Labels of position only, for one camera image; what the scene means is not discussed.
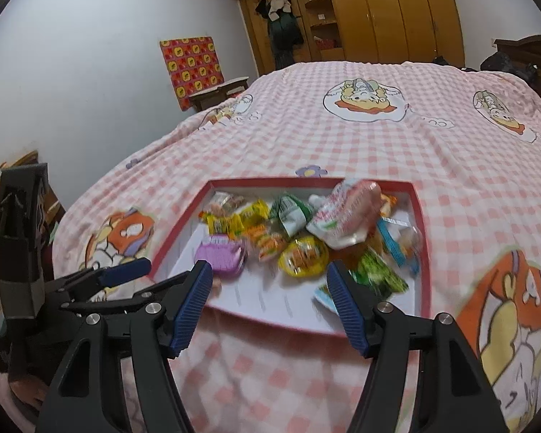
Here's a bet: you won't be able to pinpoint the purple mint tin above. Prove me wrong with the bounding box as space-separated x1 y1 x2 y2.
194 235 247 277

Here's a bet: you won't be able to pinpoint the clear burger gummy packet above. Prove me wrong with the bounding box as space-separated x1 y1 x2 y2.
203 192 246 217

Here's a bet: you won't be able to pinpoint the blue clear candy packet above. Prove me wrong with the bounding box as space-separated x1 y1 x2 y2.
376 217 423 276

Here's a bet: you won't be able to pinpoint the yellow candy packet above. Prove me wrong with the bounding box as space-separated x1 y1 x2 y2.
239 198 269 229

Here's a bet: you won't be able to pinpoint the yellow jelly cup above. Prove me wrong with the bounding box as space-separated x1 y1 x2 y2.
278 235 329 279

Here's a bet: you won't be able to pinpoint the green white snack packet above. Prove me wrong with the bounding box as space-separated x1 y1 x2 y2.
269 193 316 239

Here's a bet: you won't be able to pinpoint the orange rice cracker pack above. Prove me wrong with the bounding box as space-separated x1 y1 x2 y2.
380 193 398 218

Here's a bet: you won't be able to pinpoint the pink brown snack bag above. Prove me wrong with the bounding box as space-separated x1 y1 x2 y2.
306 179 382 250

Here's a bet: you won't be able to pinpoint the pink cardboard box tray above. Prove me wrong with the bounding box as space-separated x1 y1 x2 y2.
150 177 431 335

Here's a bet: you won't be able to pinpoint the small wooden side table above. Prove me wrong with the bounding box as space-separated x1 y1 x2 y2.
188 76 249 111

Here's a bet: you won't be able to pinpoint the red yellow patterned board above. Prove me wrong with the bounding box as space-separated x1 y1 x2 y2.
159 36 225 111

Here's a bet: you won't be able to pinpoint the pink checkered bed sheet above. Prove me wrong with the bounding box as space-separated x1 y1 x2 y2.
53 62 541 432

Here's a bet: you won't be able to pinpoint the dark hanging clothes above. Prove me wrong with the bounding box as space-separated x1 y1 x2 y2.
255 0 305 69

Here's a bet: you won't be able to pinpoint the wooden wardrobe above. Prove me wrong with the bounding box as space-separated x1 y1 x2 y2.
238 0 465 74

